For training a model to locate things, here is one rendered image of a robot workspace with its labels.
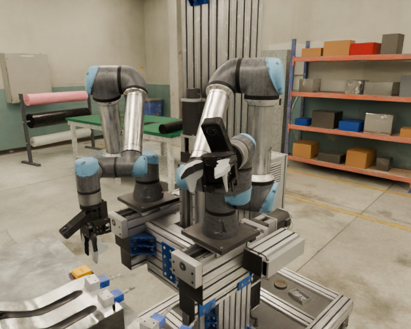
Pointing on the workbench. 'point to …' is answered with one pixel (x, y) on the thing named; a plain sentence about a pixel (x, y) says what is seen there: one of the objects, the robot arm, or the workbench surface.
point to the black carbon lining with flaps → (44, 313)
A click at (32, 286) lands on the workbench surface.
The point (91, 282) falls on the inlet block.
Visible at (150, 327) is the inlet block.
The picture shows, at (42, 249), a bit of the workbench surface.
